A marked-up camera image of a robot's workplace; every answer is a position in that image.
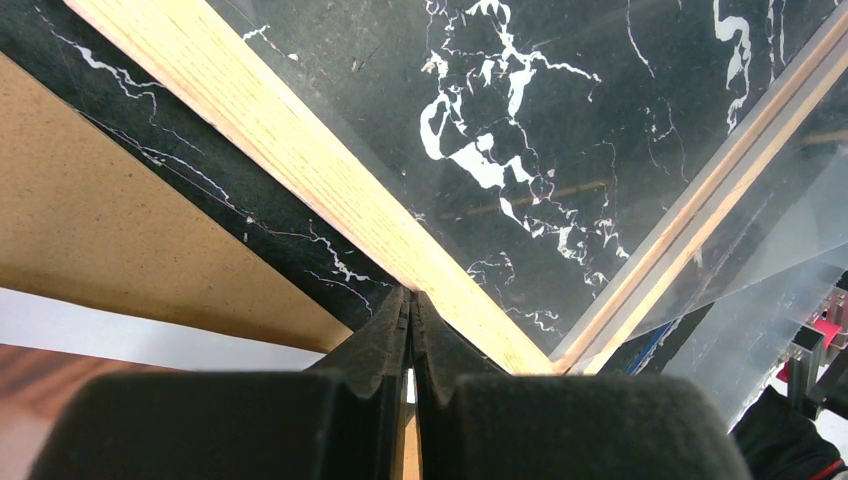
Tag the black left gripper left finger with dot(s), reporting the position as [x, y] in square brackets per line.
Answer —
[342, 418]

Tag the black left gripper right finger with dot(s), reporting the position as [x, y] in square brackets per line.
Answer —
[478, 422]

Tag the brown cardboard backing board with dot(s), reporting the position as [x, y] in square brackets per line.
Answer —
[85, 222]

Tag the white wooden picture frame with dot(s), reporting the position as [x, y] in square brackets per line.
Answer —
[191, 50]

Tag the printed photo with white border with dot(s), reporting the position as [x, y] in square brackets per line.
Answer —
[51, 348]

